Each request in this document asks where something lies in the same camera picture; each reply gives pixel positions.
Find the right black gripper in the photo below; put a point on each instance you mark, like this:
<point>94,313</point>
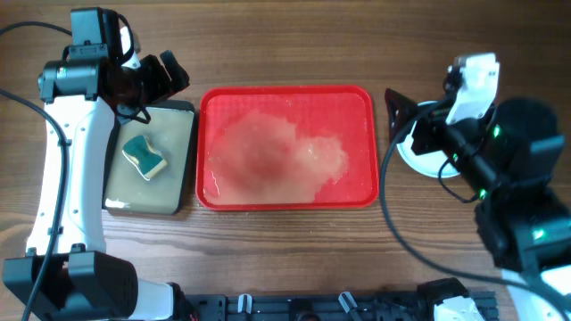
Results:
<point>432,121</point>

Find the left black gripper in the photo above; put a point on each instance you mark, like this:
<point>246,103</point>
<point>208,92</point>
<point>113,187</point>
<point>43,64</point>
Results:
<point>162,82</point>

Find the light blue plate top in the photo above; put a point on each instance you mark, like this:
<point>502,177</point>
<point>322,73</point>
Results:
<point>424,162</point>

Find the green yellow sponge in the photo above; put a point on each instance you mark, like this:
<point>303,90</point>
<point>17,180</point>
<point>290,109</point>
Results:
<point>148,161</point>

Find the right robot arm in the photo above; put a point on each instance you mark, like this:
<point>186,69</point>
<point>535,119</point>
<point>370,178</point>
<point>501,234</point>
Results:
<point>506,153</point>

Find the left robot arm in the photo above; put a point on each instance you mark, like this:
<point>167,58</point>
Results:
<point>66,272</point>

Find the black metal sponge tray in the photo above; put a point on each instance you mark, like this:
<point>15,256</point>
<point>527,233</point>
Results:
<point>172,132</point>

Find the red plastic tray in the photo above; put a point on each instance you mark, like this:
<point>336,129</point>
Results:
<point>287,148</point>

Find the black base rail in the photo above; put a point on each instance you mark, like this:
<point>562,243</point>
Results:
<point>382,306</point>

